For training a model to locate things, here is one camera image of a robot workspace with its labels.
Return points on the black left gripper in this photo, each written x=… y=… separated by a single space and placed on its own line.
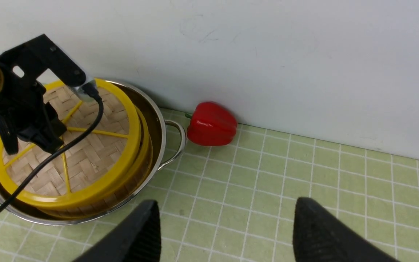
x=23 y=113

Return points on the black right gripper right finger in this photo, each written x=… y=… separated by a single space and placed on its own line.
x=318 y=236

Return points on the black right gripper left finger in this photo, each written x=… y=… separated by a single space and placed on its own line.
x=136 y=239

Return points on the yellow bamboo steamer basket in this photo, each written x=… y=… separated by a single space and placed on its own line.
x=94 y=175

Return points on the stainless steel pot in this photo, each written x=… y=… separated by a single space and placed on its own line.
x=156 y=126

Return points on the red bell pepper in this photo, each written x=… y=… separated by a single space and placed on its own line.
x=211 y=125

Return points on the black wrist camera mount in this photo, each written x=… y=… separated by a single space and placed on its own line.
x=42 y=62

